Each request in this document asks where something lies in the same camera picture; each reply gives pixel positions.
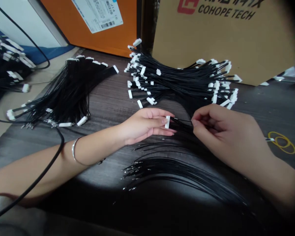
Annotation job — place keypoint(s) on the person's right hand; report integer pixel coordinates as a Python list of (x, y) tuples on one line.
[(226, 132)]

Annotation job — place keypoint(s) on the brown cardboard box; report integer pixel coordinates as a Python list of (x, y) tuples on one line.
[(226, 37)]

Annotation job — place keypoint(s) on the person's left hand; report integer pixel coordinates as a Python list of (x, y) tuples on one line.
[(137, 127)]

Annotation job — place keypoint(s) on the white panel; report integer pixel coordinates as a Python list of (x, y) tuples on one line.
[(29, 22)]

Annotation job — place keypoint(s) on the orange box with white label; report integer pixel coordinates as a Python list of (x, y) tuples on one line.
[(98, 24)]

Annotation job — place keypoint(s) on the yellow rubber bands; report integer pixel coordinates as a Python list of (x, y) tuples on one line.
[(282, 142)]

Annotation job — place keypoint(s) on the clear plastic bag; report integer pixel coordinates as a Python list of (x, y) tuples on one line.
[(288, 75)]

